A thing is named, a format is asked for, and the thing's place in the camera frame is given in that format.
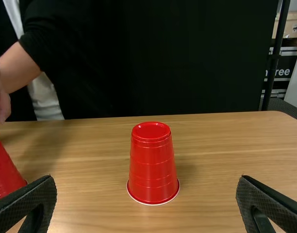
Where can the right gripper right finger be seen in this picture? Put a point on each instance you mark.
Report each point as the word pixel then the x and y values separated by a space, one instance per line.
pixel 279 201

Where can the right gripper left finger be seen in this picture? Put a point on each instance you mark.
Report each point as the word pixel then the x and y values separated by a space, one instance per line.
pixel 15 206

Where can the red cup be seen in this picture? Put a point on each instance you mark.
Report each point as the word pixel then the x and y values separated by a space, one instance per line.
pixel 4 170
pixel 152 170

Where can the black mesh chair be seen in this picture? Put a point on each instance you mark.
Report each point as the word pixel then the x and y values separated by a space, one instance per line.
pixel 282 106

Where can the person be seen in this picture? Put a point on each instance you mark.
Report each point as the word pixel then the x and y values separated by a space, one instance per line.
pixel 73 60

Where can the cardboard box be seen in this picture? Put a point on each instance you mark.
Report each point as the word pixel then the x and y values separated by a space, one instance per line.
pixel 292 26

